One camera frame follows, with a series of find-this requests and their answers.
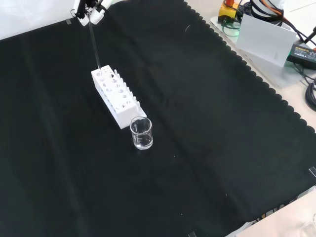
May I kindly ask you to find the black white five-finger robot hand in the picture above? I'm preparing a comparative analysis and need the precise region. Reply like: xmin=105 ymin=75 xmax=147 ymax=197
xmin=70 ymin=0 xmax=114 ymax=27

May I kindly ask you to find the white test tube rack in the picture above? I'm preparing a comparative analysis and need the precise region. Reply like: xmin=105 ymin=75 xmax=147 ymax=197
xmin=90 ymin=65 xmax=148 ymax=130

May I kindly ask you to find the yellow stop button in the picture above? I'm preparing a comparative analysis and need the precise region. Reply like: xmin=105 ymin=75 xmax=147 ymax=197
xmin=219 ymin=0 xmax=241 ymax=22

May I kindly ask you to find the small clear glass beaker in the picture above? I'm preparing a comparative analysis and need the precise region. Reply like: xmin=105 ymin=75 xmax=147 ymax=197
xmin=129 ymin=117 xmax=153 ymax=151

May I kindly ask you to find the black bench cloth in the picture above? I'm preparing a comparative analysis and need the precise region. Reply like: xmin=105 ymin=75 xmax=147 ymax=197
xmin=0 ymin=0 xmax=316 ymax=237

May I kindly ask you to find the pale white board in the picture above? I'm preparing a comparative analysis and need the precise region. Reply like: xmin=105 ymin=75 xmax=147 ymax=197
xmin=236 ymin=11 xmax=298 ymax=68

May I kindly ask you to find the black power adapter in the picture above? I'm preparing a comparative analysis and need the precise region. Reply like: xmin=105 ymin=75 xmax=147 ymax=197
xmin=287 ymin=41 xmax=316 ymax=71

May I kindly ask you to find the pale plastic sheet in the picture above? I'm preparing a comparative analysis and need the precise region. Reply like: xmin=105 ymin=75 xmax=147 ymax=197
xmin=236 ymin=186 xmax=316 ymax=237

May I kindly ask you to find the orange cable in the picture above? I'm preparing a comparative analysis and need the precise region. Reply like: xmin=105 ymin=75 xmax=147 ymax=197
xmin=256 ymin=0 xmax=287 ymax=18

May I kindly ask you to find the pale metal base plate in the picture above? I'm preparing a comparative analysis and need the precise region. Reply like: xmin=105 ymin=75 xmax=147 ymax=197
xmin=209 ymin=13 xmax=316 ymax=89

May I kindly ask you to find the thick black cable bundle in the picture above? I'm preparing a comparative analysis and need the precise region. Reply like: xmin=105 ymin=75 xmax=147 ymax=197
xmin=305 ymin=81 xmax=316 ymax=112

